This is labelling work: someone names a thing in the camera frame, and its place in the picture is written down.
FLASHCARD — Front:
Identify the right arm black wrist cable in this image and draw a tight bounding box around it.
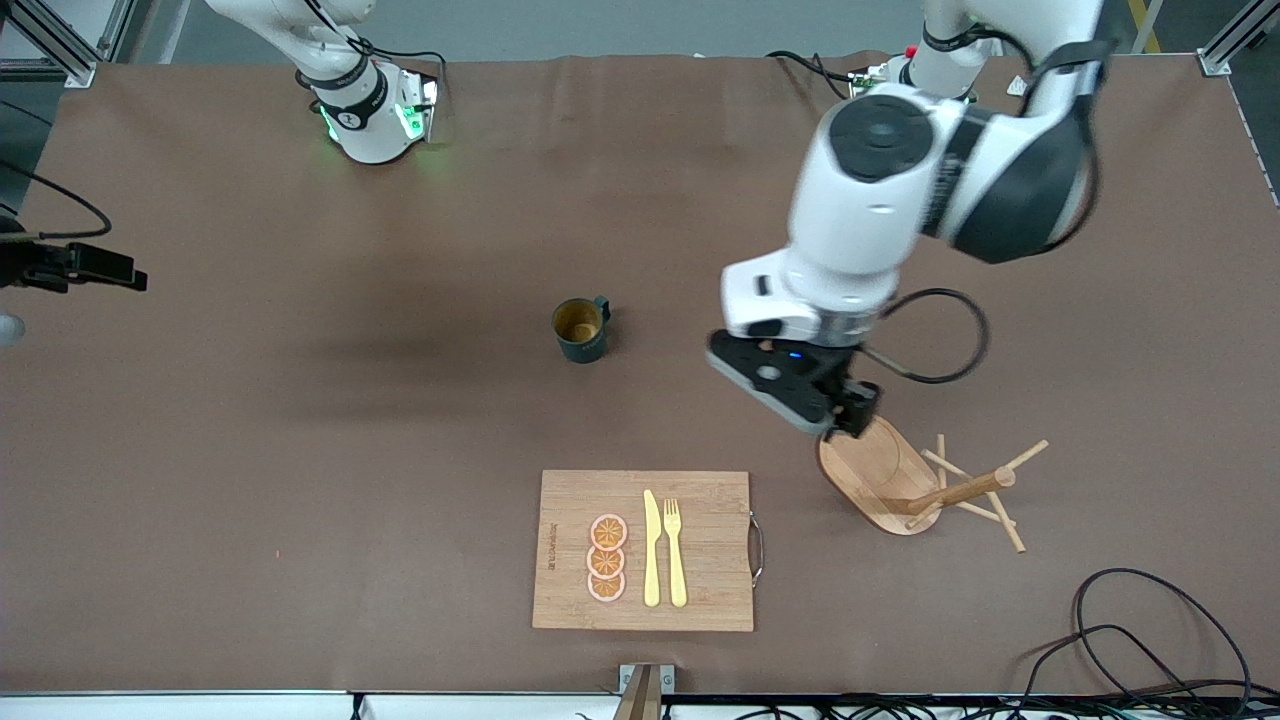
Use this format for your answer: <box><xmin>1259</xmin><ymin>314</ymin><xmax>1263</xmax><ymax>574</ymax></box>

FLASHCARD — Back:
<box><xmin>0</xmin><ymin>158</ymin><xmax>113</xmax><ymax>241</ymax></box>

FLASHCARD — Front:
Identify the right arm base black cable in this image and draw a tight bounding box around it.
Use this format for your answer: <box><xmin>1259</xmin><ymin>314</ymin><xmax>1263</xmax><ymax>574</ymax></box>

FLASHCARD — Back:
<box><xmin>310</xmin><ymin>0</ymin><xmax>448</xmax><ymax>96</ymax></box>

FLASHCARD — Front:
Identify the bamboo cutting board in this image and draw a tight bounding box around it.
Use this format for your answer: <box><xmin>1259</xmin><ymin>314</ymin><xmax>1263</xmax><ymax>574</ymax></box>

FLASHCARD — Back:
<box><xmin>531</xmin><ymin>469</ymin><xmax>766</xmax><ymax>633</ymax></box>

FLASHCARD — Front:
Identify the arm black wrist cable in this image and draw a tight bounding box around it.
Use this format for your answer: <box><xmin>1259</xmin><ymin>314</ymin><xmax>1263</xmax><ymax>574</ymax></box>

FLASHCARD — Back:
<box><xmin>858</xmin><ymin>287</ymin><xmax>992</xmax><ymax>385</ymax></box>
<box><xmin>0</xmin><ymin>158</ymin><xmax>113</xmax><ymax>241</ymax></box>

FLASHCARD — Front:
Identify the aluminium frame profile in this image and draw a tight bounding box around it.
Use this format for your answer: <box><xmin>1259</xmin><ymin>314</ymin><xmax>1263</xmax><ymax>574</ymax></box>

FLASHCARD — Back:
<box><xmin>0</xmin><ymin>0</ymin><xmax>136</xmax><ymax>89</ymax></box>
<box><xmin>1198</xmin><ymin>0</ymin><xmax>1280</xmax><ymax>78</ymax></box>

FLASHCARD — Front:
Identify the yellow plastic knife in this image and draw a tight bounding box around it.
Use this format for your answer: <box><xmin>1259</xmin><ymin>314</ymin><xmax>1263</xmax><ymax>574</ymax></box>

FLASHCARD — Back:
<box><xmin>643</xmin><ymin>489</ymin><xmax>662</xmax><ymax>608</ymax></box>

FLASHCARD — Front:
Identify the black cable small loop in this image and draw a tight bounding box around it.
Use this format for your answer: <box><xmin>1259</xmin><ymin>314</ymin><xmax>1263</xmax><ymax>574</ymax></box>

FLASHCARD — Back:
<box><xmin>1018</xmin><ymin>624</ymin><xmax>1216</xmax><ymax>701</ymax></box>

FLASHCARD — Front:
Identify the left arm black wrist cable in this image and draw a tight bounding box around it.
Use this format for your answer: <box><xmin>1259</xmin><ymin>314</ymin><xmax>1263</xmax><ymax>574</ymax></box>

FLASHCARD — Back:
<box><xmin>858</xmin><ymin>287</ymin><xmax>992</xmax><ymax>385</ymax></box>

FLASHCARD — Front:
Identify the metal table edge bracket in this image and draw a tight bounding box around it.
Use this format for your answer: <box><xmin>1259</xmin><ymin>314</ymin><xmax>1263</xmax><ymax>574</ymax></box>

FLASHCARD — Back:
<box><xmin>613</xmin><ymin>663</ymin><xmax>677</xmax><ymax>720</ymax></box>

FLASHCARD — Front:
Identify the black cable large loop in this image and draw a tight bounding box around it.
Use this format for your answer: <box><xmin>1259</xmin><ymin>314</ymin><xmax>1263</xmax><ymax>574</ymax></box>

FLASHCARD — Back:
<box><xmin>1073</xmin><ymin>568</ymin><xmax>1253</xmax><ymax>701</ymax></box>

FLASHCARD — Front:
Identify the arm base black cable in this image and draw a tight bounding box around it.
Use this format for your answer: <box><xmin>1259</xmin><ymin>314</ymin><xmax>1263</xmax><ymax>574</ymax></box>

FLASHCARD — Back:
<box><xmin>765</xmin><ymin>48</ymin><xmax>881</xmax><ymax>101</ymax></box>
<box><xmin>310</xmin><ymin>0</ymin><xmax>448</xmax><ymax>96</ymax></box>

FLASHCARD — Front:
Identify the dark teal cup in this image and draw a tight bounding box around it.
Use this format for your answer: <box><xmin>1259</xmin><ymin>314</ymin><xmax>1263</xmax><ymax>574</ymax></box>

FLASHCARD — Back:
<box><xmin>551</xmin><ymin>295</ymin><xmax>612</xmax><ymax>365</ymax></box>

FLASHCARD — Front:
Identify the wooden cup rack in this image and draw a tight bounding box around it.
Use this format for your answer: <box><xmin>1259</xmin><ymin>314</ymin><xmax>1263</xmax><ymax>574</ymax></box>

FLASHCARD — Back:
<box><xmin>818</xmin><ymin>410</ymin><xmax>1051</xmax><ymax>554</ymax></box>

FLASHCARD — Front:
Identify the yellow plastic fork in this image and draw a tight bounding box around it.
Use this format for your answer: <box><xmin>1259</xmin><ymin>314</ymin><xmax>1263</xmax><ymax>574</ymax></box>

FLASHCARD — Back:
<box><xmin>663</xmin><ymin>498</ymin><xmax>689</xmax><ymax>609</ymax></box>

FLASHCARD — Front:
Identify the brown table cover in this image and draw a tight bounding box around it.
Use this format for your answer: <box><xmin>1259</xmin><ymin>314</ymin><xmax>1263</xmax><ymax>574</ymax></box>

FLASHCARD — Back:
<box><xmin>0</xmin><ymin>52</ymin><xmax>1280</xmax><ymax>698</ymax></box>

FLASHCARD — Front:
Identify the left arm base black cable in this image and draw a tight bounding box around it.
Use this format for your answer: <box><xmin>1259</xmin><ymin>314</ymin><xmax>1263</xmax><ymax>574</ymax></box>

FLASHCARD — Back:
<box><xmin>765</xmin><ymin>48</ymin><xmax>881</xmax><ymax>101</ymax></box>

